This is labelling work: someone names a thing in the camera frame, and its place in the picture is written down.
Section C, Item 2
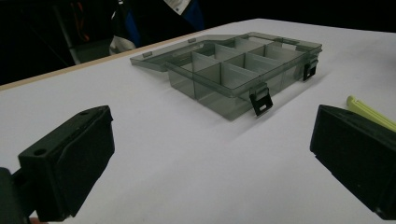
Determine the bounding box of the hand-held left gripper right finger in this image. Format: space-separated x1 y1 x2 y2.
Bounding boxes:
309 104 396 221

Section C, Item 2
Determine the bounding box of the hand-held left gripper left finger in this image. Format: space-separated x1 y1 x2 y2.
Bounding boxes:
17 105 116 223

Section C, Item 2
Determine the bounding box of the yellow-green plastic tool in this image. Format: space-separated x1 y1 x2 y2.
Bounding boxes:
346 95 396 133

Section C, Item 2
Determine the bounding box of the clear grey compartment organizer box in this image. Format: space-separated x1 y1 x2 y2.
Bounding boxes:
130 31 323 121

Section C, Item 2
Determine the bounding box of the grey metal stand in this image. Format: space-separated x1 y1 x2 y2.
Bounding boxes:
50 0 115 65

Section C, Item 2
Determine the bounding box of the dark blue and white clothing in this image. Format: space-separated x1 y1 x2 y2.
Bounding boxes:
108 0 205 56

